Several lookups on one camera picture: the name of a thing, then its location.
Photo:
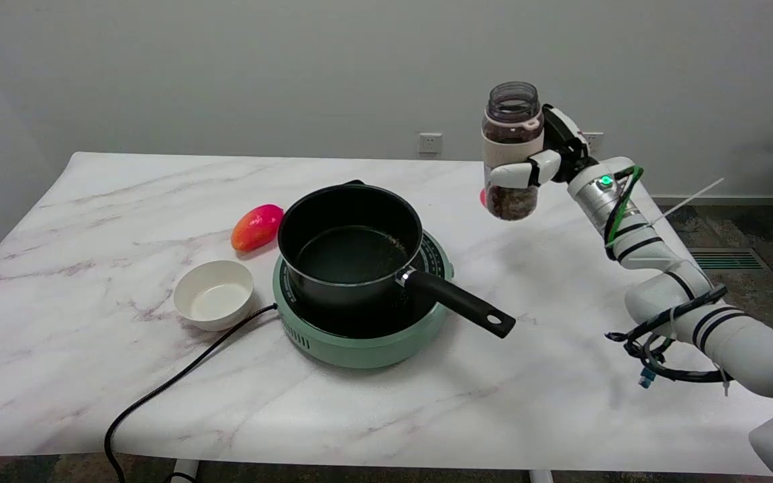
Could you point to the black soup pot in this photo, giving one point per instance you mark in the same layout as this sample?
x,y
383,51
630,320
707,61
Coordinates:
x,y
349,258

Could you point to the clear bottle with brown contents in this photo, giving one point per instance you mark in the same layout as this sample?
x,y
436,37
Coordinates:
x,y
511,144

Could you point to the green induction cooker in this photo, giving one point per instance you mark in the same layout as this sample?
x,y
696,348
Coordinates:
x,y
366,345

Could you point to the white wall outlet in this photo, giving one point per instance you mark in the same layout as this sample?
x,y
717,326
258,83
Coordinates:
x,y
430,143
594,141

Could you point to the red orange mango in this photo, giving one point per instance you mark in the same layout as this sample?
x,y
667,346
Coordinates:
x,y
256,228

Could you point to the floor vent grille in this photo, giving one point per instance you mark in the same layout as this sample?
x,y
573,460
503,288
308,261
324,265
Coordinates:
x,y
729,259

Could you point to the white table leg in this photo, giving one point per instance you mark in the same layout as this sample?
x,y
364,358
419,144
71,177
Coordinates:
x,y
185,471
541,476

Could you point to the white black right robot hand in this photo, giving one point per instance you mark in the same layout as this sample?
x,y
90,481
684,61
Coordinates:
x,y
564,151

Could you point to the white zip tie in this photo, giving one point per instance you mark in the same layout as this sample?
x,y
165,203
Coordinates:
x,y
688,198

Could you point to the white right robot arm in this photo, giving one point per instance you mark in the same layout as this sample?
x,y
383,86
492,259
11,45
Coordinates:
x,y
668,285

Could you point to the white bowl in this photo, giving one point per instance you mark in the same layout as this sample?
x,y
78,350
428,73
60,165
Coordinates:
x,y
214,298

